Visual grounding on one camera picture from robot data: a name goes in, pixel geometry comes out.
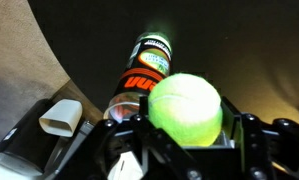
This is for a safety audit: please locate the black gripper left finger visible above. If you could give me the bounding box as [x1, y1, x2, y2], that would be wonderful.
[55, 95, 203, 180]

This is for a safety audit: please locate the yellow-green tennis ball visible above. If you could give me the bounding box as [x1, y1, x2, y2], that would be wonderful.
[147, 72, 224, 148]

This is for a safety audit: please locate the grey rounded rectangular duct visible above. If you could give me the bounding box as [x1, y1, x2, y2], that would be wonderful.
[38, 98, 84, 138]

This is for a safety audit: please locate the clear tennis ball can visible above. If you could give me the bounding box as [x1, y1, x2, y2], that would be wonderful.
[103, 31, 173, 122]

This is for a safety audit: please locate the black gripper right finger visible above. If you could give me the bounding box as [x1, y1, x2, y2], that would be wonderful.
[221, 96, 299, 180]

